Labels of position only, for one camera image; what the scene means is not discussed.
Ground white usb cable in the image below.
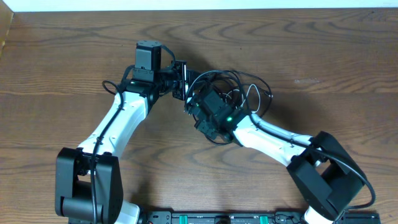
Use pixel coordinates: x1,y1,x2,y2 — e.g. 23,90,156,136
223,83,261,113

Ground black usb cable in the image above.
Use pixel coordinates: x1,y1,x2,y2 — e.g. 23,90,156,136
186,69,274,146

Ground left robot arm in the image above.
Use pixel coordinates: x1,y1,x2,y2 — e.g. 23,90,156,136
55,40,199,223

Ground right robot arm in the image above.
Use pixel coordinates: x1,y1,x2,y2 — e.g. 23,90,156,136
186,89,368,223

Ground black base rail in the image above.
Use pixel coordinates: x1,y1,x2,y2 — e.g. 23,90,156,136
67,210,382,224

